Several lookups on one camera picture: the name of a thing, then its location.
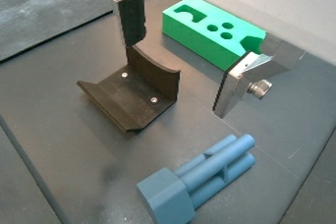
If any green shape sorter block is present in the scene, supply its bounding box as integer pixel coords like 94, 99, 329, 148
162, 0, 266, 71

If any blue three prong object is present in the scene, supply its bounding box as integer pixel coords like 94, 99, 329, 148
135, 135, 254, 224

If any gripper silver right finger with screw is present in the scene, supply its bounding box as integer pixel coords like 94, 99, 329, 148
211, 34, 303, 118

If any black curved fixture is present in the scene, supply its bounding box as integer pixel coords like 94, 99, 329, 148
77, 46, 179, 132

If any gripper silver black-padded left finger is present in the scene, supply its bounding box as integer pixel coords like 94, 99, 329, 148
111, 0, 145, 47

